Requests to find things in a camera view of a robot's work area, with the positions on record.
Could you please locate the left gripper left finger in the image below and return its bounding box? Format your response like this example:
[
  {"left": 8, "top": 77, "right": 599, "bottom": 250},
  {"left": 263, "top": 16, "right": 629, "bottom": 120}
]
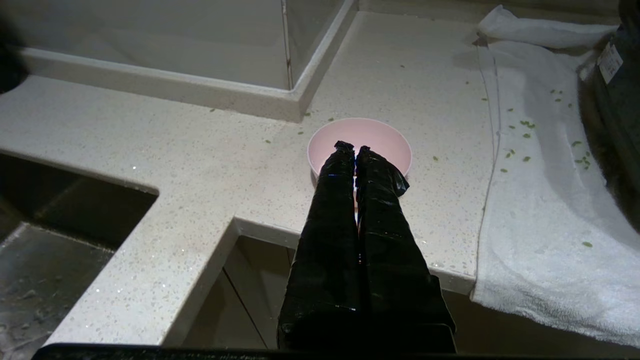
[{"left": 277, "top": 140, "right": 361, "bottom": 351}]

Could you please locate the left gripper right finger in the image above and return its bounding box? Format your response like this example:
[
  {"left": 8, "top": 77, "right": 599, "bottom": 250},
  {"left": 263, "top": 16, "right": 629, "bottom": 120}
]
[{"left": 354, "top": 145, "right": 457, "bottom": 354}]

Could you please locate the pink bowl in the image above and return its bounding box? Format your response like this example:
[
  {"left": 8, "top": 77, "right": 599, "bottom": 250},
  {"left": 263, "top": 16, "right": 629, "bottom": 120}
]
[{"left": 307, "top": 118, "right": 413, "bottom": 181}]

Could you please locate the black rice cooker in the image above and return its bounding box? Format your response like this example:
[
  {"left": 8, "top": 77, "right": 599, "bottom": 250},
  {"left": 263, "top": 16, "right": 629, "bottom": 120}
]
[{"left": 577, "top": 0, "right": 640, "bottom": 231}]

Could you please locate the white towel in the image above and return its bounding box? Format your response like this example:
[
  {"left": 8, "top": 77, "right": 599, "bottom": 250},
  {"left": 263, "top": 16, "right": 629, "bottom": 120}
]
[{"left": 470, "top": 5, "right": 640, "bottom": 348}]

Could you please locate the steel sink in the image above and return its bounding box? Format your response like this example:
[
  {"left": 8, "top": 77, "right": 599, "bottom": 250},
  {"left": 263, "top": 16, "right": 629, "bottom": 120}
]
[{"left": 0, "top": 153, "right": 159, "bottom": 360}]

